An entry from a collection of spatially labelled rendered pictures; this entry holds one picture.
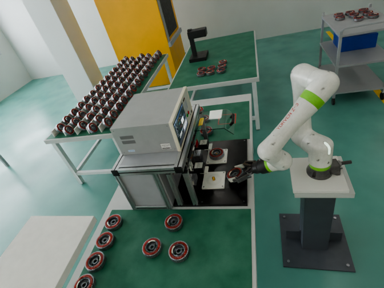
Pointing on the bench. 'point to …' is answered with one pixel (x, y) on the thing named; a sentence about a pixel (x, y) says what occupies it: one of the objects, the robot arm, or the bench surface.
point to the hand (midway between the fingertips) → (234, 173)
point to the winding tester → (151, 122)
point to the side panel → (144, 191)
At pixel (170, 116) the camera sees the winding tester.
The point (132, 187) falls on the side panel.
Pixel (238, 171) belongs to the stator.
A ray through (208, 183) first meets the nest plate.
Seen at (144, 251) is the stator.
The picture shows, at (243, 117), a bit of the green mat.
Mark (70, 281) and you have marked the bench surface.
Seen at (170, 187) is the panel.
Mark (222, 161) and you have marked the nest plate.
